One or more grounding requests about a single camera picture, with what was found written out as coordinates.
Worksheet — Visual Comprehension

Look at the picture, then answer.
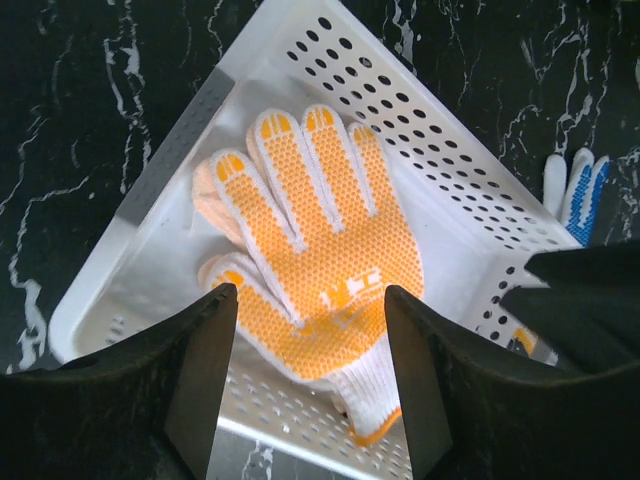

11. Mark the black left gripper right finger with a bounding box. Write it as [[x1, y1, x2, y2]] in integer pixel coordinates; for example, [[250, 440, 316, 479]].
[[384, 286, 639, 479]]

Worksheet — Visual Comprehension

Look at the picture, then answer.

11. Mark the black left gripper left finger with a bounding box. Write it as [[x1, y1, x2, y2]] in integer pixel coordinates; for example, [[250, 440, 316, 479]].
[[1, 283, 238, 479]]

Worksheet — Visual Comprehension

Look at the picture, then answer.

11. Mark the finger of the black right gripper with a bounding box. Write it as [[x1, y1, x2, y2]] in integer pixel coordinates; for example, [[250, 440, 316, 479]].
[[501, 287, 639, 374], [522, 242, 639, 294]]

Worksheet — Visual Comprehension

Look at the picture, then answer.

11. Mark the orange dotted work glove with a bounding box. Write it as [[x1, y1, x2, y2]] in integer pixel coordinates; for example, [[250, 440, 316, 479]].
[[202, 104, 424, 446]]

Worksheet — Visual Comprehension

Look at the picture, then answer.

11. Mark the white plastic storage basket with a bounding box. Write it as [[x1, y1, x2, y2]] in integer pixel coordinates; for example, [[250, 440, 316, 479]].
[[49, 1, 576, 479]]

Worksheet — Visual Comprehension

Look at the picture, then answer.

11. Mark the blue dotted work glove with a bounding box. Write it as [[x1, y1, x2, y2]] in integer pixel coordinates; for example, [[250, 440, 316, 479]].
[[543, 147, 611, 247]]

